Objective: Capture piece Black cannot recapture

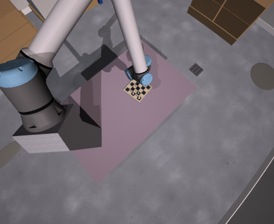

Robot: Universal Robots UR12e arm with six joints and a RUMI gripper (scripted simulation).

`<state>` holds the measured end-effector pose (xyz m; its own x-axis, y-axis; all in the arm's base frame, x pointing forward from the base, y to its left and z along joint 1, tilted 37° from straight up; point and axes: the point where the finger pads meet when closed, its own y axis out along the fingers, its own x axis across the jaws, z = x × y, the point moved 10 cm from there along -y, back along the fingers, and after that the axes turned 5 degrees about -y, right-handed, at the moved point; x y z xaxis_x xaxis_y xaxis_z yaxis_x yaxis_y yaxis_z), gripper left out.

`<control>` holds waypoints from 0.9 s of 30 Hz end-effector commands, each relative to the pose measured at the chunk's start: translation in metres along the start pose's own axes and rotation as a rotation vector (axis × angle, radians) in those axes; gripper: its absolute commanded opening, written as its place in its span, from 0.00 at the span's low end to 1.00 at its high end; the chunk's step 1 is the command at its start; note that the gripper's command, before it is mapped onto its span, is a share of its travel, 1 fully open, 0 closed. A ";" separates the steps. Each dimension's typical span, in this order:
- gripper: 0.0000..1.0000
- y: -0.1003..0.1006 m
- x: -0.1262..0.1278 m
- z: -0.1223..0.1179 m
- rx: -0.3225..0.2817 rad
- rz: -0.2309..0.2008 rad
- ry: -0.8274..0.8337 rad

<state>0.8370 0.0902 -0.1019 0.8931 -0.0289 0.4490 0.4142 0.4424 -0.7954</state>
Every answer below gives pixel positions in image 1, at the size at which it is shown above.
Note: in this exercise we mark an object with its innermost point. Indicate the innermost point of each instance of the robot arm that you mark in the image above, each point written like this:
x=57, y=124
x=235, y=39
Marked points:
x=23, y=80

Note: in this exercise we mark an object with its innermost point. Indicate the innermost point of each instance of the black and cream chessboard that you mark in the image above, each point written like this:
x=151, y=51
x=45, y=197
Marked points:
x=132, y=87

